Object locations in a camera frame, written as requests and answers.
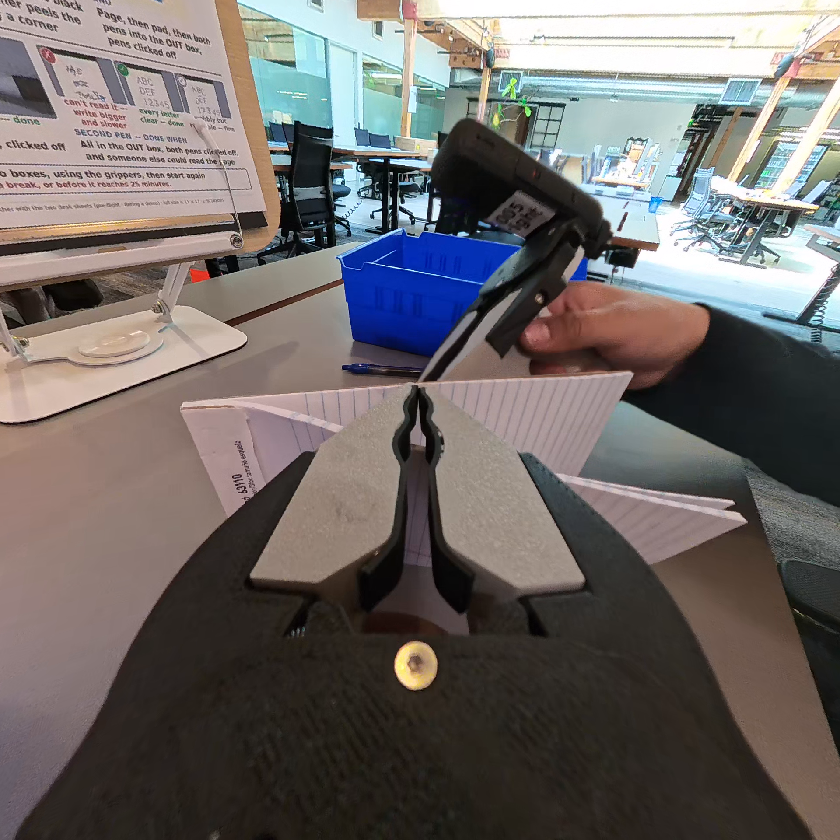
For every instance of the blue retractable pen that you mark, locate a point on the blue retractable pen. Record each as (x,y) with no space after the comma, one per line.
(380,369)

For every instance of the person's right hand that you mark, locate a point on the person's right hand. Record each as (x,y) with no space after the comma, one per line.
(623,334)

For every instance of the background office table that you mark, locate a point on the background office table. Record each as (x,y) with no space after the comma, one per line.
(630,226)
(380,154)

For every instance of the white lined legal pad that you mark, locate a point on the white lined legal pad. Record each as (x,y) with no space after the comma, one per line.
(558,420)

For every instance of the black armrest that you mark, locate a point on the black armrest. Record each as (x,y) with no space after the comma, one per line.
(814,597)

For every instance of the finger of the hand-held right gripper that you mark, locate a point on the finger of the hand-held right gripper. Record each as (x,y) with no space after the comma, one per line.
(463,348)
(492,364)

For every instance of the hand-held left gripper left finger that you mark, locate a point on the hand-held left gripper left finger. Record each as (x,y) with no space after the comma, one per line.
(328,525)

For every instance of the orange traffic cone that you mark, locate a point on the orange traffic cone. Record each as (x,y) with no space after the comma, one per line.
(200,274)

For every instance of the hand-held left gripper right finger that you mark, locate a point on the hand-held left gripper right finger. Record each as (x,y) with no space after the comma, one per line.
(499,525)

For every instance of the hanging green plant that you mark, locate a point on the hanging green plant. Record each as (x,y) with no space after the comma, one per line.
(512,105)

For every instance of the person's right forearm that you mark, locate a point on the person's right forearm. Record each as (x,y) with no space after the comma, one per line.
(774,407)

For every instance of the wooden post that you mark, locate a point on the wooden post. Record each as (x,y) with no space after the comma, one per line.
(408,65)

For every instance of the grey office chair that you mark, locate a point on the grey office chair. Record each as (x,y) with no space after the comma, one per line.
(695,203)

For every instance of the black office chair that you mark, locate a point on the black office chair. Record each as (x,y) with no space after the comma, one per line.
(312,190)

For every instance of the printed instruction sheet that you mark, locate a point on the printed instruction sheet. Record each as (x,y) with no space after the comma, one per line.
(131,98)

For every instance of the blue plastic bin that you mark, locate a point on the blue plastic bin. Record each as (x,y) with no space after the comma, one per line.
(407,302)

